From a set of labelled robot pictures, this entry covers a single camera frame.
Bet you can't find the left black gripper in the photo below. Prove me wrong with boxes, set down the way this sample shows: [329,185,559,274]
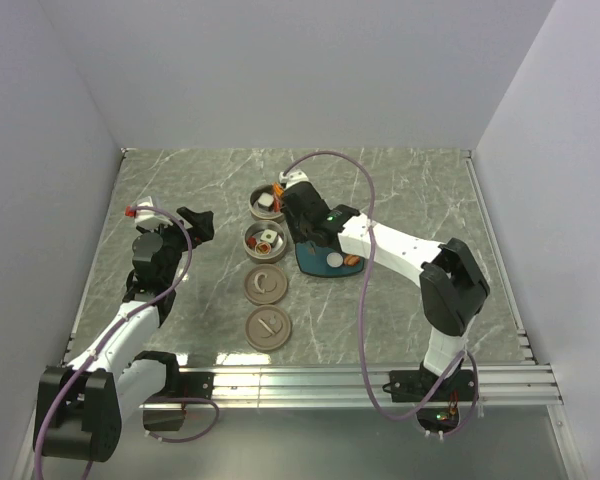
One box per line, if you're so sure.
[139,207,213,284]

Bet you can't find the white rice block seaweed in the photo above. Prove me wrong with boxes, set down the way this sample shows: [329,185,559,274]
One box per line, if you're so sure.
[255,191,275,211]

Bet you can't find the white round slice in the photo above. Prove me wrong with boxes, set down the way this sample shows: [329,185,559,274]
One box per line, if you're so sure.
[326,252,344,268]

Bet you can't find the small orange sausages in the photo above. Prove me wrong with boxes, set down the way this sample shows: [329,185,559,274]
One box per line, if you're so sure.
[344,255,360,267]

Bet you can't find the orange half fruit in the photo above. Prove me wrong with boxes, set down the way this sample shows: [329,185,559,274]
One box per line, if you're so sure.
[273,183,284,198]

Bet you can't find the white tofu cube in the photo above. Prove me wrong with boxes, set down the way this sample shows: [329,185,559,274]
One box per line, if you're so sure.
[260,229,278,245]

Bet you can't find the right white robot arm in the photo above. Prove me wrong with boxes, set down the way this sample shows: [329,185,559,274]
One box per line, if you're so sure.
[282,178,490,400]

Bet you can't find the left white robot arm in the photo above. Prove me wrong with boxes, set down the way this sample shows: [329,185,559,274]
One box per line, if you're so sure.
[33,197,214,465]

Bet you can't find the far metal round container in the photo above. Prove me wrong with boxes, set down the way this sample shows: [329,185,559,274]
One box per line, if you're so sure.
[248,184,284,223]

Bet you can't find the metal round container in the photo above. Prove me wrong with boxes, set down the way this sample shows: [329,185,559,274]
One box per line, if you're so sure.
[243,220,288,264]
[248,184,284,223]

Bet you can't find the near metal round container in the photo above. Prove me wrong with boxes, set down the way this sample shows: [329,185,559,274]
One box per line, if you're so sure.
[243,220,288,264]

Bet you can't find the teal square plate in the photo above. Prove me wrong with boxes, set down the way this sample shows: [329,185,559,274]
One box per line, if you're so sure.
[294,242,365,278]

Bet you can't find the brown lid with curl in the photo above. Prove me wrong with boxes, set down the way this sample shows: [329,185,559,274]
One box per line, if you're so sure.
[243,264,288,305]

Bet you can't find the brown lid with bar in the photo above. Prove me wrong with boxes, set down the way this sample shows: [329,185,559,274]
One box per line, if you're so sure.
[245,305,292,352]

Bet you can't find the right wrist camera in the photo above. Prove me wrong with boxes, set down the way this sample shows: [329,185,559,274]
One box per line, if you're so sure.
[278,169,309,189]

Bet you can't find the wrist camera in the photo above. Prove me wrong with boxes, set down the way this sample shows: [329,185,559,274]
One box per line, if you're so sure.
[278,169,309,189]
[124,196,161,230]

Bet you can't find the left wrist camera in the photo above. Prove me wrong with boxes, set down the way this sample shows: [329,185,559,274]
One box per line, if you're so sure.
[124,196,161,230]

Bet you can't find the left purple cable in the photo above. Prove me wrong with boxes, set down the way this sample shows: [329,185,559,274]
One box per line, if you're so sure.
[32,209,221,480]

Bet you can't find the purple cable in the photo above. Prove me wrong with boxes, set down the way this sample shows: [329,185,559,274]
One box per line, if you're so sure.
[32,209,221,480]
[284,151,480,421]

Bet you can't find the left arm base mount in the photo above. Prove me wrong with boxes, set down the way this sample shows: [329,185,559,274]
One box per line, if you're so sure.
[142,371,215,433]

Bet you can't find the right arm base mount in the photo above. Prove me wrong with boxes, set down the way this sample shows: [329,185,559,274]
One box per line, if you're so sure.
[382,369,478,403]

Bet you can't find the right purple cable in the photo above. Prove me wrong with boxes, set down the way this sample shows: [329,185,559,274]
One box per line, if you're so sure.
[284,151,480,421]

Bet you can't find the aluminium front rail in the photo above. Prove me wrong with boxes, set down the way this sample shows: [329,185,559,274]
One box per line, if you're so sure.
[114,361,562,411]

